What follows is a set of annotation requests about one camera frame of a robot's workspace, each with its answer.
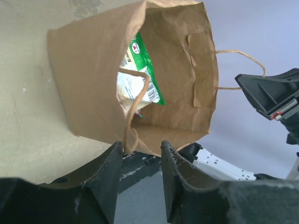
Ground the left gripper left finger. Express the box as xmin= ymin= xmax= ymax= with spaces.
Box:
xmin=0 ymin=141 xmax=123 ymax=224

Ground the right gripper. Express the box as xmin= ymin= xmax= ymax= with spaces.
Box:
xmin=235 ymin=68 xmax=299 ymax=145

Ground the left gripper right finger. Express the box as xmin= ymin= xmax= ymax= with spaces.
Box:
xmin=161 ymin=140 xmax=299 ymax=224

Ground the green white snack packet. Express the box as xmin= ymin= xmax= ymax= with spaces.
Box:
xmin=116 ymin=33 xmax=166 ymax=117

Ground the brown paper bag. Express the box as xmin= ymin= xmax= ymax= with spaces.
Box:
xmin=47 ymin=0 xmax=219 ymax=156

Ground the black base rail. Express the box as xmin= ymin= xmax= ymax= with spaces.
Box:
xmin=118 ymin=152 xmax=161 ymax=194

